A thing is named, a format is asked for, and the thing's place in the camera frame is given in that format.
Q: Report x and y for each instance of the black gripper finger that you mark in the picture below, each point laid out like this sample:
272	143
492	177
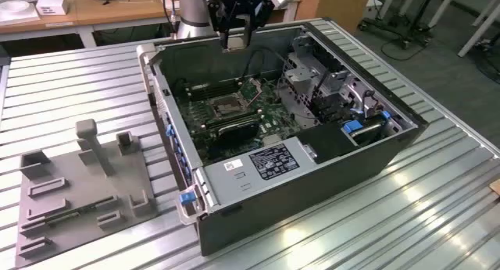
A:
250	32
224	38

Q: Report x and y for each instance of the silver CPU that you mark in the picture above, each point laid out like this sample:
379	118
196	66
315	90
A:
236	44

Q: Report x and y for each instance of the CPU socket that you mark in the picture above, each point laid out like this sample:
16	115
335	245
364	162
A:
226	106

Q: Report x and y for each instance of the metal drive cage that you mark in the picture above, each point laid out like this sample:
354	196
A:
303	76

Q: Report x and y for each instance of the wooden cabinet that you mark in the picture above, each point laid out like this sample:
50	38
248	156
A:
343	6

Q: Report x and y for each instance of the green motherboard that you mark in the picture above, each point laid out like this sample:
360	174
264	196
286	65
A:
274	112

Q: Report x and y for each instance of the wooden desk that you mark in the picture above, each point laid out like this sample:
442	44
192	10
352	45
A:
118	9

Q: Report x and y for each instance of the black shrouded graphics card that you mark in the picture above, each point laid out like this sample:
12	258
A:
238	132

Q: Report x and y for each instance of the blue case latch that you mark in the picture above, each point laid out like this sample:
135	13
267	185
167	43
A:
386	115
168	131
186	197

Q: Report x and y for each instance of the silver chipset heatsink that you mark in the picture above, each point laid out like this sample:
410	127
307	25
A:
271	139

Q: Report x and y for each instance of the blue disk carrier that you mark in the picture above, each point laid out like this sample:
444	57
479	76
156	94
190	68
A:
352	126

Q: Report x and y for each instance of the black plastic shroud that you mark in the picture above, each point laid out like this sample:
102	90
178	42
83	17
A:
328	144

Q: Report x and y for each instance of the black wheeled stand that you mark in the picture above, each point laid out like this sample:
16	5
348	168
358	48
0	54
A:
423	9

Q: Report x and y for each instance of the white cardboard box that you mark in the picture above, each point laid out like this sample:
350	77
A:
51	5

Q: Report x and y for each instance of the silver power supply unit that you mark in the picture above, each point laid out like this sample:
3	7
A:
231	188

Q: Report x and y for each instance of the white foam tray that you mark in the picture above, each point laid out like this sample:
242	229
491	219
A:
15	9

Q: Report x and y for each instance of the white table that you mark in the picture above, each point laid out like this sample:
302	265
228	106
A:
479	37

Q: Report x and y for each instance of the grey parts rack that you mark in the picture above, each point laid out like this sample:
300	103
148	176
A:
78	176

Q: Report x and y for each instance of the black PC case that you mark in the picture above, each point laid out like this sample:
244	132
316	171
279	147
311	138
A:
274	217

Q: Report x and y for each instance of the green RAM stick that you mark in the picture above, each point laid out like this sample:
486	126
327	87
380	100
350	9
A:
66	215

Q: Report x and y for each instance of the wooden block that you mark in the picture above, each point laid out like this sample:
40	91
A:
495	191

